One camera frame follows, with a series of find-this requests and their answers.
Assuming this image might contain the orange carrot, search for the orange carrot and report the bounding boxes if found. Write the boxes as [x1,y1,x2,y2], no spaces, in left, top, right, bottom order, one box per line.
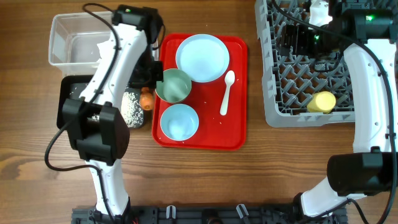
[139,87,154,111]

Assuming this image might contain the green bowl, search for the green bowl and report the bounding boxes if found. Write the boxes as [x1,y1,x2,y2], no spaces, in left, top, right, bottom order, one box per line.
[155,68,192,104]

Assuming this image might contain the white rice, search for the white rice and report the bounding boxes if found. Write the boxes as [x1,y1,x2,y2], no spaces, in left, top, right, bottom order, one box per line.
[70,90,144,128]

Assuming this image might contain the white napkin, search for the white napkin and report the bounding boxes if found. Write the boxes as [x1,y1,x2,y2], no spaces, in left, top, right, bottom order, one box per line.
[97,39,114,62]

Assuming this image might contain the light blue bowl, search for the light blue bowl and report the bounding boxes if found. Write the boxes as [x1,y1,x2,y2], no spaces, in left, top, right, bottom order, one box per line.
[160,104,200,141]

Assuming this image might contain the yellow plastic cup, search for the yellow plastic cup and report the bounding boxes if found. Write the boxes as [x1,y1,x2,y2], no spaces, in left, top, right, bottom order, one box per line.
[307,91,336,114]

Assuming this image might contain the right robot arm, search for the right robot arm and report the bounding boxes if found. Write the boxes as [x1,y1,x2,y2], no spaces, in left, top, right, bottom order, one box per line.
[279,1,397,223]

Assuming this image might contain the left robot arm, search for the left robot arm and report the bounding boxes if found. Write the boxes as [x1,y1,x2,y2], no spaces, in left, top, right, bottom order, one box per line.
[59,4,165,223]

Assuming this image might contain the grey dishwasher rack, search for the grey dishwasher rack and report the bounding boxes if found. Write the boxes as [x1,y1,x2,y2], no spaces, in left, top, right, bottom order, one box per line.
[255,0,355,128]

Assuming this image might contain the light blue plate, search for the light blue plate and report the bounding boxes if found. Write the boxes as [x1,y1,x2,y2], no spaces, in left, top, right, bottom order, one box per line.
[175,34,230,83]

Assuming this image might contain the black plastic tray bin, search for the black plastic tray bin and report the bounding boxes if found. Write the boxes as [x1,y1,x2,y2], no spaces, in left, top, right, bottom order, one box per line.
[57,75,150,128]

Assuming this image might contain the white plastic spoon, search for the white plastic spoon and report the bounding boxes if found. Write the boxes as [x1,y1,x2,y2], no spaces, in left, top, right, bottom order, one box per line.
[220,70,235,116]

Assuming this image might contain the red serving tray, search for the red serving tray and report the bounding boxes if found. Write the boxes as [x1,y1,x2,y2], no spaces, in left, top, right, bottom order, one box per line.
[152,34,248,151]

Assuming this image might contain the clear plastic bin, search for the clear plastic bin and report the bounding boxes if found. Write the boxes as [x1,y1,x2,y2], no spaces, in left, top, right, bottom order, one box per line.
[49,6,162,83]

